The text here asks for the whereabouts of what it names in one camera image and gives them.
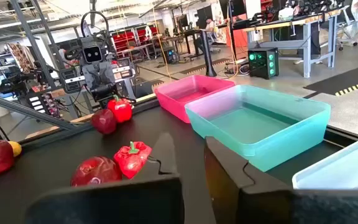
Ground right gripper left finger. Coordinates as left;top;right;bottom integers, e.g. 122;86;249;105
23;133;185;224

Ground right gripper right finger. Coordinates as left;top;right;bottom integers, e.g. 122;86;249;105
203;136;358;224

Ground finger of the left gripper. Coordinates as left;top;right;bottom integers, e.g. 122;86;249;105
103;83;118;100
90;85;105;103

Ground red bell pepper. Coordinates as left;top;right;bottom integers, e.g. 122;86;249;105
113;141;153;180
106;95;133;124

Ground yellow lemon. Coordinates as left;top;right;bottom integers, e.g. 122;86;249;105
7;140;23;158

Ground red storage shelving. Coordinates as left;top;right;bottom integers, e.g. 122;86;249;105
110;26;161;60

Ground teal plastic basket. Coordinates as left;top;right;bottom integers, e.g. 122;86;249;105
184;84;332;172

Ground pink plastic basket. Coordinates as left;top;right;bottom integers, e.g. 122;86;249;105
154;74;236;124

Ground brown patterned cloth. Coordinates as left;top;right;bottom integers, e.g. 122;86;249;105
6;42;37;74

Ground white plastic basket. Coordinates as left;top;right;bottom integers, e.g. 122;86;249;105
291;136;358;190

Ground person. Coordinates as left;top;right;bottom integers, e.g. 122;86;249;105
204;17;217;43

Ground black computer tower green lights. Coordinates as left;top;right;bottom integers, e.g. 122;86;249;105
247;47;280;80

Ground hazard striped floor mat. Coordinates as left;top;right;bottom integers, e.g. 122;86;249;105
303;60;358;97

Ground grey workbench wooden top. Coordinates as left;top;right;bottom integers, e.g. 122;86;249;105
243;6;344;78

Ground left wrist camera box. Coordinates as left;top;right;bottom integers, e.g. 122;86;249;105
81;45;104;65

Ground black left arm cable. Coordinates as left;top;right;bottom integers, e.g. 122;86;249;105
80;11;110;47

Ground black pedestal stand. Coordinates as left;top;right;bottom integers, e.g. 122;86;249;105
198;29;218;78

